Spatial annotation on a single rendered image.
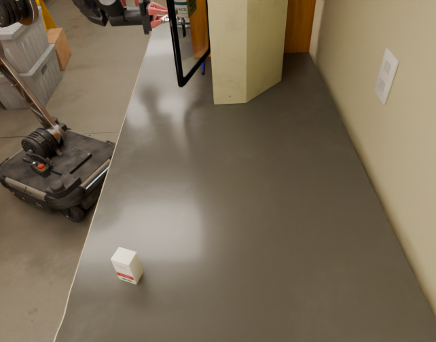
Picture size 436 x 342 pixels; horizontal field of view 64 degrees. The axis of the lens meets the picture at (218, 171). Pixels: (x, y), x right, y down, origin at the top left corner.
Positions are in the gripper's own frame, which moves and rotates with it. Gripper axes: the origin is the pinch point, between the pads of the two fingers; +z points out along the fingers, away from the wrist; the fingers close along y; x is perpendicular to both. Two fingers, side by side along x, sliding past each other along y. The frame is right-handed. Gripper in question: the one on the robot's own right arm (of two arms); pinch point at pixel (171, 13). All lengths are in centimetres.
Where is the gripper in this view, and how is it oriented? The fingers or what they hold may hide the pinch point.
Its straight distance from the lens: 123.6
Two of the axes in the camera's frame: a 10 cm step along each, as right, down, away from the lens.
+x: 0.0, -6.8, 7.3
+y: -0.4, -7.3, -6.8
